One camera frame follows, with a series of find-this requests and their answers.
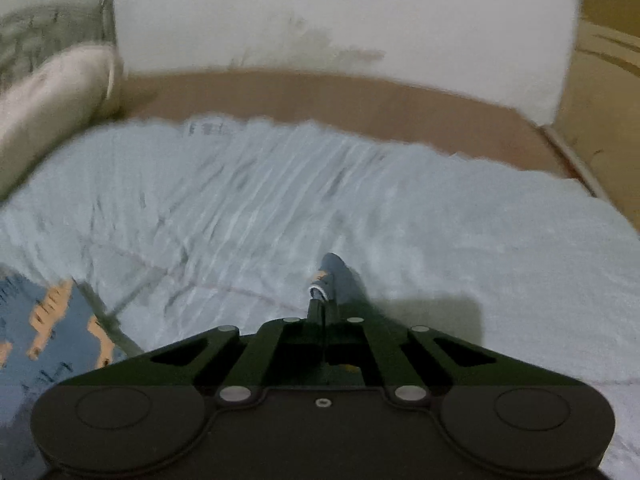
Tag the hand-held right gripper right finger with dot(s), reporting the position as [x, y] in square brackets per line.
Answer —
[358, 332]

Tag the light blue deer-print blanket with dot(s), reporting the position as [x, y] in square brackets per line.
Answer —
[300, 200]

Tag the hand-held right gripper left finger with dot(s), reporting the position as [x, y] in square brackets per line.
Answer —
[292, 331]

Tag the blue pants with orange print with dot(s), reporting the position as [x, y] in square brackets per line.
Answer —
[40, 340]

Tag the metal bed headboard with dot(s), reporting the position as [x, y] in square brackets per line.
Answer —
[40, 25]

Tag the rolled beige blanket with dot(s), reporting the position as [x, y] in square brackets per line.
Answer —
[45, 105]

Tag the brown mattress sheet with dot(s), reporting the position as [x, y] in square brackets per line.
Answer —
[350, 105]

